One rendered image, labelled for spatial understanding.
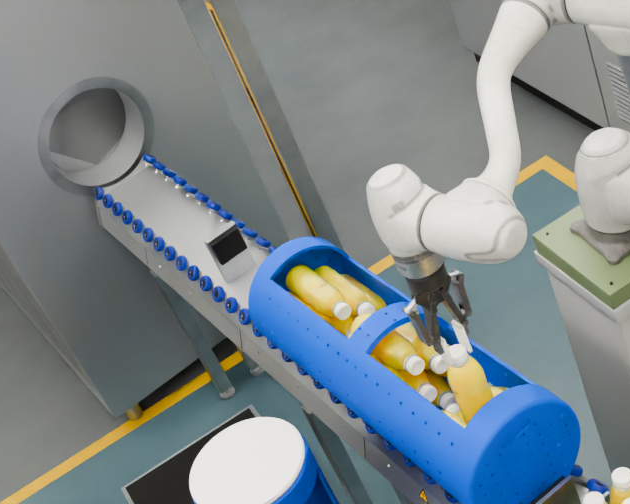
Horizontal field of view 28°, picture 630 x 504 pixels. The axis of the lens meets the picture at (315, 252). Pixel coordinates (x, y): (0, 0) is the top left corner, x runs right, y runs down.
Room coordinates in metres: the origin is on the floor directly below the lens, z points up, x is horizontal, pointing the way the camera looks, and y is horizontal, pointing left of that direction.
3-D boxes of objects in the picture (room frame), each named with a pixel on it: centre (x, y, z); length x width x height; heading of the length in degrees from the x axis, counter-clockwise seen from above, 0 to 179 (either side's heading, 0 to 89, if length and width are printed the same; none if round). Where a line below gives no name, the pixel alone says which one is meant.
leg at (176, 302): (3.51, 0.51, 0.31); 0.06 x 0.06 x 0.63; 19
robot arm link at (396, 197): (1.76, -0.17, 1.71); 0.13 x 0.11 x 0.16; 35
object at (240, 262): (2.87, 0.21, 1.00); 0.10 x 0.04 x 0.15; 109
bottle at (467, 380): (1.76, -0.17, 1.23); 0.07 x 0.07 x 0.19
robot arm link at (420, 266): (1.77, -0.17, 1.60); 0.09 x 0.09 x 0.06
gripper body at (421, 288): (1.77, -0.17, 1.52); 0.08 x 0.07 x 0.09; 109
